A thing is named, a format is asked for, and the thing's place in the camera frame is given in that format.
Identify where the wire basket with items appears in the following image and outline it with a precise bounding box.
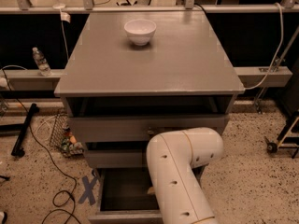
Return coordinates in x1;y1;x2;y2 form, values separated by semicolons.
50;114;84;158

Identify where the grey middle drawer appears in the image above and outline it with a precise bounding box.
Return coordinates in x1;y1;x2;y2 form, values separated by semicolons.
84;141;148;168

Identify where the grey bottom drawer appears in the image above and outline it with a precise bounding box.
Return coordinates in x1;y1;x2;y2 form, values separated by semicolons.
88;166;206;224

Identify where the grey drawer cabinet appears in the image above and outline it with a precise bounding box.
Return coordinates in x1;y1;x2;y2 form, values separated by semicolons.
54;10;246;224

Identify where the black metal stand leg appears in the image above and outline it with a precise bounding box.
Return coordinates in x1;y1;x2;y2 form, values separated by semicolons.
11;103;39;158

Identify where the white ceramic bowl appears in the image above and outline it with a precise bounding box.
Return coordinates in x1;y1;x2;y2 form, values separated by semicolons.
124;19;157;46

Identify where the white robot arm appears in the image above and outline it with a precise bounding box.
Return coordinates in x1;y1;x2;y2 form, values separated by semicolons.
147;128;223;224

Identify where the grey top drawer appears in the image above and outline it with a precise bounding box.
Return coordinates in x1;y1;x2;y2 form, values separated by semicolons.
68;115;229;143

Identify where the white desk lamp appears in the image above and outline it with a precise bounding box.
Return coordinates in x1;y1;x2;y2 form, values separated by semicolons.
52;0;71;23

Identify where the white hanging cable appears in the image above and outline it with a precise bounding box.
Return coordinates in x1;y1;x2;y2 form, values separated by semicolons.
243;2;284;91

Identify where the black floor cable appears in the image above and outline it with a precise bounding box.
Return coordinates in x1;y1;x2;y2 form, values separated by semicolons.
1;68;82;224

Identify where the wheeled cart base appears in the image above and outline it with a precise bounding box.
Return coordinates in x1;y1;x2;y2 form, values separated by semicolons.
264;111;299;159

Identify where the grey drawer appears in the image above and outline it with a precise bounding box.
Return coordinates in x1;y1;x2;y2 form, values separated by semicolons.
88;166;206;224
84;141;148;168
68;115;229;143

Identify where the clear plastic water bottle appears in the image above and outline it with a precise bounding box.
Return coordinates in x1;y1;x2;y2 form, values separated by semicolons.
32;47;51;77

